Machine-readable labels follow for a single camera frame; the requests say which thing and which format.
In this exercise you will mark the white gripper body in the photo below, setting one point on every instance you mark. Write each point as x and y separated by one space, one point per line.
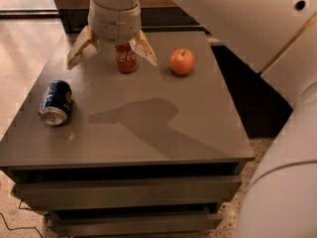
114 24

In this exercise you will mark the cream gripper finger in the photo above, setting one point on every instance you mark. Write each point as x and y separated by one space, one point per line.
141 46
85 47

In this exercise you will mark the blue pepsi can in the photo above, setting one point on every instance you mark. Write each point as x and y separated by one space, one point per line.
55 108

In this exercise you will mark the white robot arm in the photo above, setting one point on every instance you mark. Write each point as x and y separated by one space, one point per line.
277 38

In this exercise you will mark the red coca-cola can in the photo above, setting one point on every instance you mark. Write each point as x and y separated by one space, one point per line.
125 58

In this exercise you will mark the red apple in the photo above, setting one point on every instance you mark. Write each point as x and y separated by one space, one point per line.
182 62

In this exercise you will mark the grey drawer cabinet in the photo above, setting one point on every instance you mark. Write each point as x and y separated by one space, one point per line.
149 124

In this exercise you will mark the top grey drawer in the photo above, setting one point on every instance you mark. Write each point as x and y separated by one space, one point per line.
127 193

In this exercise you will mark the grey drawer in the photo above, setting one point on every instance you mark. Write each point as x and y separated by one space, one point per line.
144 225
127 193

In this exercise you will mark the lower grey drawer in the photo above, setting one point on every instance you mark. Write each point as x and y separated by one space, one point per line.
144 225

